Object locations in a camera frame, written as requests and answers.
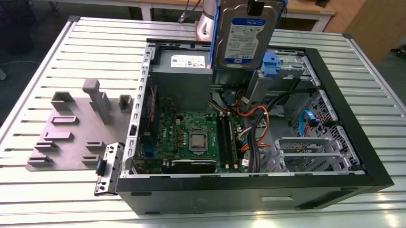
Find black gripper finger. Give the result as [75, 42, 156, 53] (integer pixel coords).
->
[247, 0, 264, 16]

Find hard disk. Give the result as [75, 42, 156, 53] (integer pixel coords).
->
[211, 0, 288, 71]

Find silver disk bay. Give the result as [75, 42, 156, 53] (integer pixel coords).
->
[274, 136, 359, 173]

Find wooden desk white legs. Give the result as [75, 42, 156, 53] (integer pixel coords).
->
[127, 0, 338, 33]

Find blue drive latch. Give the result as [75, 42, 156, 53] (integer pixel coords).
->
[262, 52, 282, 78]

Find grey optical drive cage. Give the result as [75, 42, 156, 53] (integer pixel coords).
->
[247, 49, 318, 105]

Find wooden cabinet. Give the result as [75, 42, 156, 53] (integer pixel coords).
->
[323, 0, 406, 68]

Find grey power supply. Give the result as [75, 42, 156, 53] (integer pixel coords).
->
[148, 49, 214, 112]

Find black RAM slot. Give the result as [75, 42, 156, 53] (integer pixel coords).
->
[218, 111, 231, 168]
[228, 114, 239, 168]

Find silver CPU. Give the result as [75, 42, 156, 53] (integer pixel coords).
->
[191, 134, 208, 149]

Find green motherboard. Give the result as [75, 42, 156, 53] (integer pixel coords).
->
[132, 111, 251, 174]

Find CPU socket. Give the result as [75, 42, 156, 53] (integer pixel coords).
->
[187, 127, 212, 156]

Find black graphics card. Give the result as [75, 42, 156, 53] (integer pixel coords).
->
[162, 158, 218, 174]

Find grey parts rack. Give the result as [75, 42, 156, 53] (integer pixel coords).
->
[25, 79, 136, 171]

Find black PC case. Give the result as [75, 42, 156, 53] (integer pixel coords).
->
[115, 38, 395, 216]

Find orange yellow wire bundle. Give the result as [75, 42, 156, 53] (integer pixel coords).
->
[236, 105, 274, 152]

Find blue flat wire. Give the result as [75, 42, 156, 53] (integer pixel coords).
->
[299, 109, 319, 138]

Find red orange power wire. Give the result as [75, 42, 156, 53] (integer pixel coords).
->
[316, 115, 341, 128]

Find thick black cable bundle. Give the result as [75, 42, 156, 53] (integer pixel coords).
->
[247, 87, 318, 173]

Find silver hinged card bracket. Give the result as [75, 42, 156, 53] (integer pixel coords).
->
[93, 142, 125, 197]

